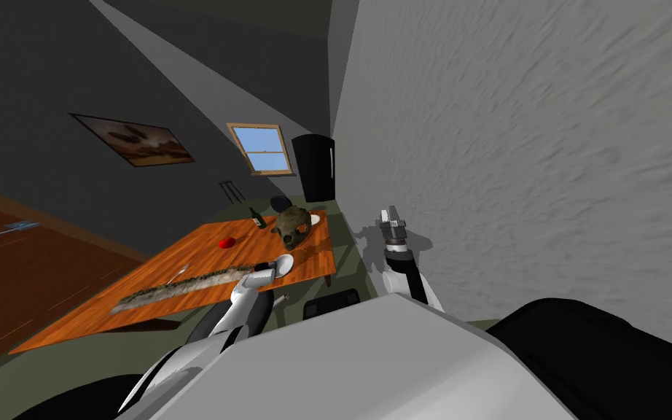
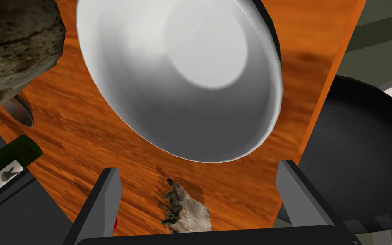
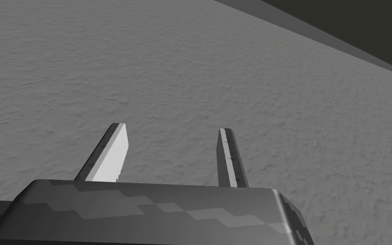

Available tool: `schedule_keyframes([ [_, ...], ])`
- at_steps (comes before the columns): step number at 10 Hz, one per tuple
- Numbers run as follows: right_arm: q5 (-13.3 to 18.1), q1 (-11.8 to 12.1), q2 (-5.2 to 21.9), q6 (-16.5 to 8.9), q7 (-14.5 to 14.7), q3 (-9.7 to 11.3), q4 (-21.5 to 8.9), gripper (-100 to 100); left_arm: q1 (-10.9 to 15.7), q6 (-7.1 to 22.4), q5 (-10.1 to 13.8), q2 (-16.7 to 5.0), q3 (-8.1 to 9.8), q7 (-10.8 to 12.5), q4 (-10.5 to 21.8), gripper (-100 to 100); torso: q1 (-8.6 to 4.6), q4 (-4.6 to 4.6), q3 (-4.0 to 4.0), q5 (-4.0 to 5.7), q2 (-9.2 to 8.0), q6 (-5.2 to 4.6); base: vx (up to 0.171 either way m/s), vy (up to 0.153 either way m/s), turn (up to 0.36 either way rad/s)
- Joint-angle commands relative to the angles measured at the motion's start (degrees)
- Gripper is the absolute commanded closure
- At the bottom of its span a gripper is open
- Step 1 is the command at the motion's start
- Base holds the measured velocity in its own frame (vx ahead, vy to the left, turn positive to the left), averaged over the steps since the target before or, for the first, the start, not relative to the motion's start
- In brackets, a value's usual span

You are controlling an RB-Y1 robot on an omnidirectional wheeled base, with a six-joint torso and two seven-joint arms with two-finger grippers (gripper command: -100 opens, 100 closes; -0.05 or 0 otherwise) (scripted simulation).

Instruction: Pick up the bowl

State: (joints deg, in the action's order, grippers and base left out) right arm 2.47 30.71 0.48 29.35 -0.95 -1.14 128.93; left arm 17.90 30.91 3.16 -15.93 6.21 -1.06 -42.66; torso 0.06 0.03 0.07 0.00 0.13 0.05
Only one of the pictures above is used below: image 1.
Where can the silver fork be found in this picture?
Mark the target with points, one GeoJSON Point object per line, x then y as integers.
{"type": "Point", "coordinates": [177, 275]}

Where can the green bottle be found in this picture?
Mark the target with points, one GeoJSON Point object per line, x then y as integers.
{"type": "Point", "coordinates": [258, 219]}

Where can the orange wooden table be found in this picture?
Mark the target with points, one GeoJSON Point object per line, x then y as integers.
{"type": "Point", "coordinates": [307, 256]}

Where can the brown framed wall picture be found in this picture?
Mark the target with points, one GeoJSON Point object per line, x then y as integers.
{"type": "Point", "coordinates": [135, 140]}

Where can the white plate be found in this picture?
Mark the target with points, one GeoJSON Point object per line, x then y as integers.
{"type": "Point", "coordinates": [315, 219]}
{"type": "Point", "coordinates": [284, 265]}

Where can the black round chair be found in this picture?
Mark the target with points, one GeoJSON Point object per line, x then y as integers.
{"type": "Point", "coordinates": [281, 203]}

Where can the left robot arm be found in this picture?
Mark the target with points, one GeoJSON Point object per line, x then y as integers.
{"type": "Point", "coordinates": [242, 309]}

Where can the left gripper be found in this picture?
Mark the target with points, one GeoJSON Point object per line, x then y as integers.
{"type": "Point", "coordinates": [264, 268]}

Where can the red apple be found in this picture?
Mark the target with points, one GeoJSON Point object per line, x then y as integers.
{"type": "Point", "coordinates": [227, 242]}

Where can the grey green table runner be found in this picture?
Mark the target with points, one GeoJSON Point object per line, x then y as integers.
{"type": "Point", "coordinates": [190, 286]}

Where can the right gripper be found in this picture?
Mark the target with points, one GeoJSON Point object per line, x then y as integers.
{"type": "Point", "coordinates": [392, 223]}

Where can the brown lumpy bread loaf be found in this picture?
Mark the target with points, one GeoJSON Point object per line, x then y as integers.
{"type": "Point", "coordinates": [292, 226]}

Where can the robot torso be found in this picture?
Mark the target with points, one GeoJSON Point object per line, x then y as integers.
{"type": "Point", "coordinates": [336, 367]}

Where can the black fridge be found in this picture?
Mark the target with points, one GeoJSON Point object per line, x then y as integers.
{"type": "Point", "coordinates": [314, 168]}

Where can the wood framed window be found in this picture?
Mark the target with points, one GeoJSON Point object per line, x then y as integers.
{"type": "Point", "coordinates": [262, 150]}

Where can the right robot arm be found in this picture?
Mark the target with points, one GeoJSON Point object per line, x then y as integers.
{"type": "Point", "coordinates": [604, 361]}

